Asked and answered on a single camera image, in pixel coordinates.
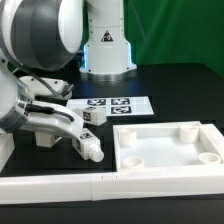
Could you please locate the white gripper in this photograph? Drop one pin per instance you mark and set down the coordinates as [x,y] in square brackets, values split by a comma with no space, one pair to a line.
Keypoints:
[52,119]

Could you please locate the white square table top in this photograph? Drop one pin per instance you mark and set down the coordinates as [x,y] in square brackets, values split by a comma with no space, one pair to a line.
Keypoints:
[160,145]

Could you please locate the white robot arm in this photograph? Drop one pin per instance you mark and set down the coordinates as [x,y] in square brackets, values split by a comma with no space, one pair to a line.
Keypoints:
[42,34]

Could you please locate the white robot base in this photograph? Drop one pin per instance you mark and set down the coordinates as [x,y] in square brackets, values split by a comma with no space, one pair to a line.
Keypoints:
[107,53]

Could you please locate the white sheet with tags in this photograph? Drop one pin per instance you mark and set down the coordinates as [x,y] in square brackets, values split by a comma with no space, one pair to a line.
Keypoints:
[117,106]

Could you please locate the white left fence wall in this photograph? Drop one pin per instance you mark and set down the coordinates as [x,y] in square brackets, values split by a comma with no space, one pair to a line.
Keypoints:
[6,148]

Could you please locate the white fence wall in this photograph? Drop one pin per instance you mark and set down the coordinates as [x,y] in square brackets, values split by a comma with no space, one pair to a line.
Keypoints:
[6,148]
[162,182]
[211,139]

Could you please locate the white front fence wall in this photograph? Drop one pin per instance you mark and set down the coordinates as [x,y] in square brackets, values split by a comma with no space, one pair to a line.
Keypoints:
[162,182]

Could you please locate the white right fence wall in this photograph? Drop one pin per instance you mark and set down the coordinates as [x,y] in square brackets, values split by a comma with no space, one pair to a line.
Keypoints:
[211,139]

